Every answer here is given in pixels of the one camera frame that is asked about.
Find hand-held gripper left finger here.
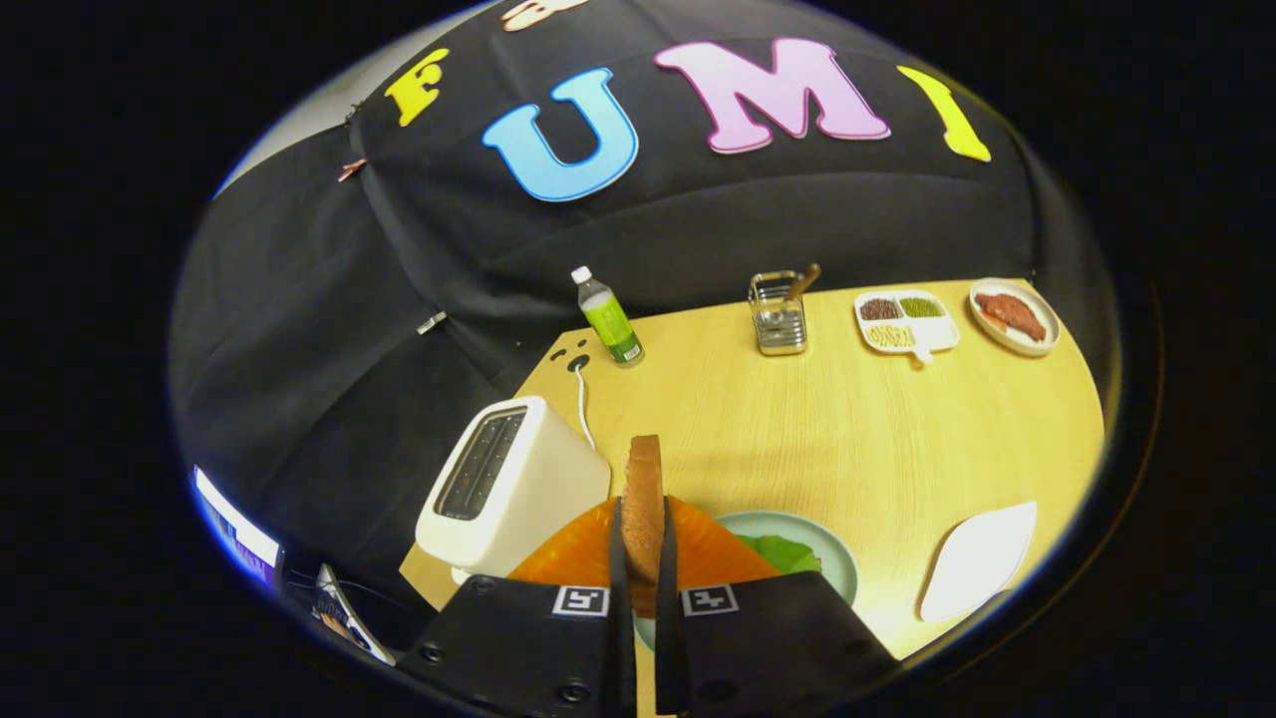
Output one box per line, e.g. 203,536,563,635
399,496,639,718

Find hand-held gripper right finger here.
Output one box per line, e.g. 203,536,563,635
653,495,900,717

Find toasted bread slice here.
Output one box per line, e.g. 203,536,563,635
620,434,667,619

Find green lettuce leaf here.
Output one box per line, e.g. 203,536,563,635
736,534,824,576

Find white toaster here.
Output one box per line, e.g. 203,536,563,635
415,396,612,579

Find pale green round plate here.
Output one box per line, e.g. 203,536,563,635
634,511,860,649

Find white framed flat device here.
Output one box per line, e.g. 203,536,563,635
314,563,397,667

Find green label drink bottle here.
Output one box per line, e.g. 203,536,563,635
570,265,646,368

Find white square plate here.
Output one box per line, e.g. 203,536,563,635
918,501,1039,624

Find lit monitor screen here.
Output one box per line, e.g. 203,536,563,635
192,465,285,589

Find white divided dish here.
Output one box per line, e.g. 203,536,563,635
853,289,961,364

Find red meat slices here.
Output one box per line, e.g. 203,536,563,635
975,292,1048,343

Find white round plate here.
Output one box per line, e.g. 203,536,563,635
968,277,1061,358

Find white toaster cable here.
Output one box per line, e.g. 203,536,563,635
568,361,597,452

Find metal wire utensil holder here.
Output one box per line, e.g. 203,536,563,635
748,269,808,357

